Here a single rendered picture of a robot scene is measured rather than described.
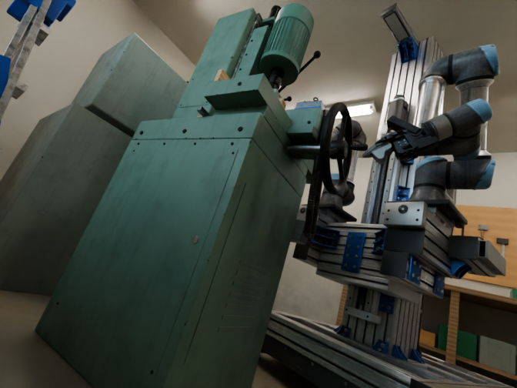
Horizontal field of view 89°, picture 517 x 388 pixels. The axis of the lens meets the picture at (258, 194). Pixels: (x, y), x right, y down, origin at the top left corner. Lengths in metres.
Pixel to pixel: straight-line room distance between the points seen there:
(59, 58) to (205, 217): 2.70
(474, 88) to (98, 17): 3.19
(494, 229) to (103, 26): 4.77
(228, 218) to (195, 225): 0.09
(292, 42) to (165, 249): 0.95
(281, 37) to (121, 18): 2.58
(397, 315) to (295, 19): 1.34
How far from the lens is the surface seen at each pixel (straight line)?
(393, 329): 1.38
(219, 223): 0.68
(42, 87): 3.12
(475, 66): 1.34
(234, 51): 1.33
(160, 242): 0.79
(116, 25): 3.58
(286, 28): 1.31
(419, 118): 1.18
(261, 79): 0.82
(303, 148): 0.92
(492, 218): 4.14
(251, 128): 0.78
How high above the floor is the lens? 0.36
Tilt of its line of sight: 17 degrees up
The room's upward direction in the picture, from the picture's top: 18 degrees clockwise
